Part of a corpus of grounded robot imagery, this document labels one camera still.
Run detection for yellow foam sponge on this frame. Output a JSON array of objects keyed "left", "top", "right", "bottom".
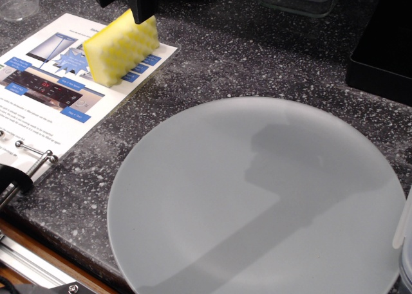
[{"left": 83, "top": 10, "right": 160, "bottom": 87}]

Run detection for large grey plate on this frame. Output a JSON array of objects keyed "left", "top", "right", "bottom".
[{"left": 108, "top": 97, "right": 405, "bottom": 293}]

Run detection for clear plastic cup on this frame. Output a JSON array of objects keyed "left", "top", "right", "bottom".
[{"left": 1, "top": 0, "right": 39, "bottom": 21}]

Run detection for laminated dishwasher instruction sheet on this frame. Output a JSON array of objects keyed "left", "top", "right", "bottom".
[{"left": 1, "top": 14, "right": 176, "bottom": 172}]

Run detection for metal screw clamp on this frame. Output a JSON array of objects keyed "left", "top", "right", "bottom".
[{"left": 1, "top": 140, "right": 59, "bottom": 210}]

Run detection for black tray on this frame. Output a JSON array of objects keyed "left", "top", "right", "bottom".
[{"left": 346, "top": 0, "right": 411, "bottom": 106}]

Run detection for aluminium rail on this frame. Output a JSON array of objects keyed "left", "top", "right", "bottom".
[{"left": 1, "top": 234, "right": 81, "bottom": 293}]

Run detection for black cable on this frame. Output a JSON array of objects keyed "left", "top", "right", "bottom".
[{"left": 0, "top": 276, "right": 17, "bottom": 294}]

